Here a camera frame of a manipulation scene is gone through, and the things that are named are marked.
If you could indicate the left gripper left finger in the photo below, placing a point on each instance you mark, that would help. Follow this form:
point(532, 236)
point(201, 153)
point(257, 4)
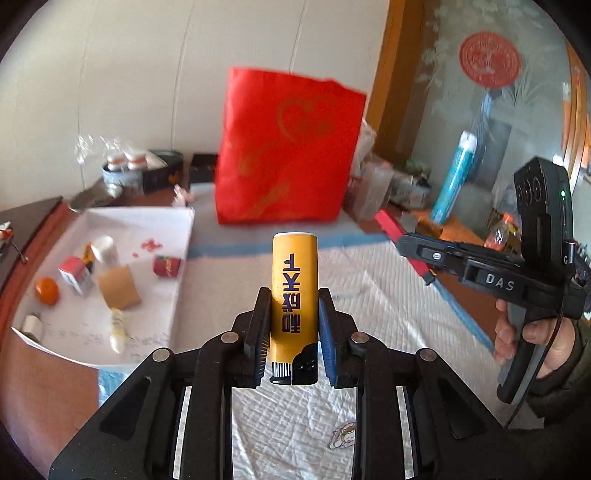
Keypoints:
point(236, 359)

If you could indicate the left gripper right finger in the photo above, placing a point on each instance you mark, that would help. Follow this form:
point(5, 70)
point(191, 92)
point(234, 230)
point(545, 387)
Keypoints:
point(354, 359)

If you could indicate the yellow lighter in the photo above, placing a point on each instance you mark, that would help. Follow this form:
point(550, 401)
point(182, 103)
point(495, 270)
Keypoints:
point(294, 309)

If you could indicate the red cylindrical container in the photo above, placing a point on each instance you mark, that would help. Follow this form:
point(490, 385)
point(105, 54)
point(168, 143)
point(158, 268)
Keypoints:
point(166, 266)

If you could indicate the small white tube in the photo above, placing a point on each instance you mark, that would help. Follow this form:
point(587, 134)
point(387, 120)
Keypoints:
point(117, 335)

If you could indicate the red white small box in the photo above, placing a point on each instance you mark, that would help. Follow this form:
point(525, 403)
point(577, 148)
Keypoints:
point(74, 272)

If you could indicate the orange fruit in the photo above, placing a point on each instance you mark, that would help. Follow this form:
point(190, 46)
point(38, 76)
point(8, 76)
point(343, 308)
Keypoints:
point(47, 291)

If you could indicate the small white cylinder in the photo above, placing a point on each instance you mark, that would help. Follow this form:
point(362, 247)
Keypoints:
point(33, 328)

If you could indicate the person's right hand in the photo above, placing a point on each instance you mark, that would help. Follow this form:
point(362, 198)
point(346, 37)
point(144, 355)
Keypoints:
point(537, 333)

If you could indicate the orange cloth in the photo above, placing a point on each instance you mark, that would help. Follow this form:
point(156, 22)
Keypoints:
point(453, 230)

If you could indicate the white cardboard tray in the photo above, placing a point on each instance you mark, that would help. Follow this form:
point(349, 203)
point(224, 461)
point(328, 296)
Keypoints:
point(77, 327)

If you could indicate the clear plastic measuring cup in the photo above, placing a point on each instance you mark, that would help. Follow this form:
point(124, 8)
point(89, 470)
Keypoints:
point(373, 190)

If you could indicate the black box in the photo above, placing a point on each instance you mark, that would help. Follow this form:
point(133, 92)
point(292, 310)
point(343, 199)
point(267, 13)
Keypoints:
point(202, 168)

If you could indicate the round decorated tin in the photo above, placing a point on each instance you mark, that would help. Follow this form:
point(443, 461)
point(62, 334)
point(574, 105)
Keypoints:
point(163, 169)

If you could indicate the red fabric bag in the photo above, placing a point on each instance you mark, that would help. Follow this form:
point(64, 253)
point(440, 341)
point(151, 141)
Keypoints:
point(287, 147)

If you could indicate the metal bowl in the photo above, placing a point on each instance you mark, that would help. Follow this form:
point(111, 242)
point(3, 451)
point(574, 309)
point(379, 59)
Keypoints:
point(95, 197)

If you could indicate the right white orange bottle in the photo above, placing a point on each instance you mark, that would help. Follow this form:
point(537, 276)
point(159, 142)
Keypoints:
point(136, 160)

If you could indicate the white orange bottle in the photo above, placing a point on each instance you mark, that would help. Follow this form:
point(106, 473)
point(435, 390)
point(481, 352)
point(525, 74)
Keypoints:
point(136, 160)
point(116, 162)

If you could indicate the white plastic bag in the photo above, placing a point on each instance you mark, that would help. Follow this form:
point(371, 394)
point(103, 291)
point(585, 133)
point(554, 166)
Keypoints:
point(364, 146)

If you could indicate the left white orange bottle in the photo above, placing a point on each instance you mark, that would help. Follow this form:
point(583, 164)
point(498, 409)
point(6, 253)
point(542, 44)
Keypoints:
point(116, 162)

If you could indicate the red round paper cutout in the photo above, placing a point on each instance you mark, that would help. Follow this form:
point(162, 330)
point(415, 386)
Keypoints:
point(490, 60)

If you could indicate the dark side table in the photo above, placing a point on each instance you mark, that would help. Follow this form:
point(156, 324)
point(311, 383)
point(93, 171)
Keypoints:
point(26, 221)

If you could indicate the clear plastic wrap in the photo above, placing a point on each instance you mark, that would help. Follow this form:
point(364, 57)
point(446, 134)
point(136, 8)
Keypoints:
point(92, 147)

